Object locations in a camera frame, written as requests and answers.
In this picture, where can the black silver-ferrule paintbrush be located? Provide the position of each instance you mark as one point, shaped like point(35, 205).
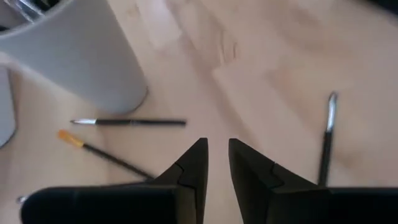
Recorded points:
point(331, 115)
point(21, 199)
point(140, 122)

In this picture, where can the small orange-bristled paintbrush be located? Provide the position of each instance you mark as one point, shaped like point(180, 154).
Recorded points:
point(70, 138)

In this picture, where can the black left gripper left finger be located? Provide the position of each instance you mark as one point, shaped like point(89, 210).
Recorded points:
point(186, 186)

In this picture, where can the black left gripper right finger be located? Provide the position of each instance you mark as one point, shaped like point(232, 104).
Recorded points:
point(264, 193)

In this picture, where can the thick silver-ferrule paintbrush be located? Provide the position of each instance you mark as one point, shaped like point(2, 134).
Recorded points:
point(26, 9)

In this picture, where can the white plastic cup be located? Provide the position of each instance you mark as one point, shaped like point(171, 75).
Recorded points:
point(77, 56)

